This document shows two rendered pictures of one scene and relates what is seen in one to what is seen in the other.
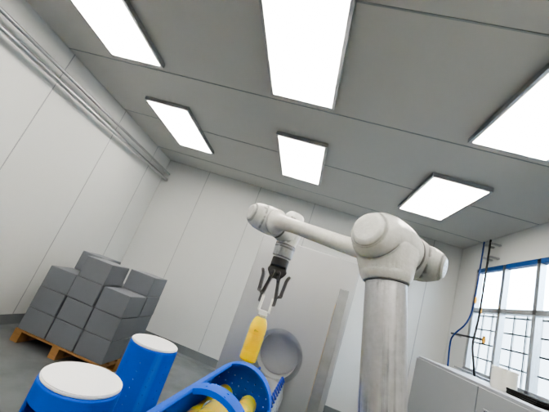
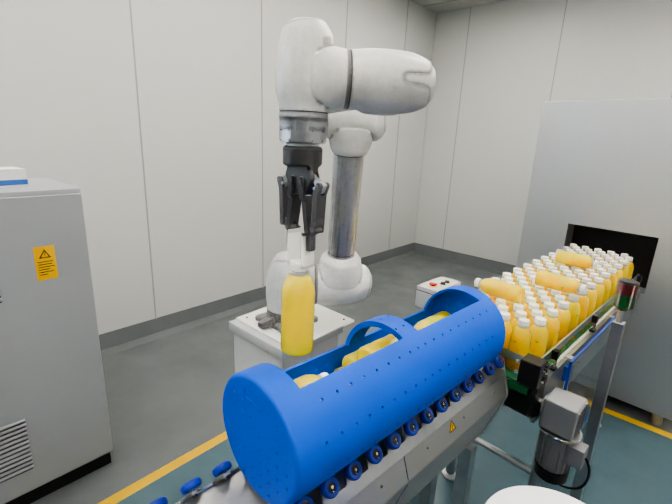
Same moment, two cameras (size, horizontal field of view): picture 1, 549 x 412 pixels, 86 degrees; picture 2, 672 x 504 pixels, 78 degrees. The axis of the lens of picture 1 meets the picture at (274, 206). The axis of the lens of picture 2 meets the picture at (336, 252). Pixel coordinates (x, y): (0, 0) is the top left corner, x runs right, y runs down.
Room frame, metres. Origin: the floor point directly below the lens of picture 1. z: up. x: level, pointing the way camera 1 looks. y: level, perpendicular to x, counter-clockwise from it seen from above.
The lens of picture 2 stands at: (1.95, 0.37, 1.71)
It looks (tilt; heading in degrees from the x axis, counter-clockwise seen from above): 16 degrees down; 211
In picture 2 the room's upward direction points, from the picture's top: 3 degrees clockwise
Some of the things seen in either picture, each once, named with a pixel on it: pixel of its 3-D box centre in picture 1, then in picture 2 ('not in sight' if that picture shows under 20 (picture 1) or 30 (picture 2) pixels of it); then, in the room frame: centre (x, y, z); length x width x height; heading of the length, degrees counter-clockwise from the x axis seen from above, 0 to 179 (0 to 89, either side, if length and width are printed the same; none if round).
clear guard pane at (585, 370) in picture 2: not in sight; (589, 381); (-0.05, 0.51, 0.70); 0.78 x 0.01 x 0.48; 166
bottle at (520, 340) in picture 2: not in sight; (519, 346); (0.41, 0.24, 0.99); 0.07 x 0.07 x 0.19
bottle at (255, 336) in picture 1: (255, 337); (297, 310); (1.31, -0.11, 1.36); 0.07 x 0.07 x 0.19
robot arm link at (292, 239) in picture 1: (288, 228); (312, 67); (1.30, -0.10, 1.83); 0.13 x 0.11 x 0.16; 128
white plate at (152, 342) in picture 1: (155, 342); not in sight; (2.00, 0.39, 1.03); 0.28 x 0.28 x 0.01
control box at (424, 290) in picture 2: not in sight; (438, 293); (0.23, -0.13, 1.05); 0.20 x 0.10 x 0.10; 166
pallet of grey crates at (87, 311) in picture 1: (97, 306); not in sight; (4.36, 1.76, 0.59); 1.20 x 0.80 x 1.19; 80
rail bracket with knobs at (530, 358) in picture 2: not in sight; (530, 372); (0.50, 0.30, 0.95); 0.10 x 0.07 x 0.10; 76
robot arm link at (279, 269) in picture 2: not in sight; (290, 280); (0.78, -0.54, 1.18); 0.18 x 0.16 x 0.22; 128
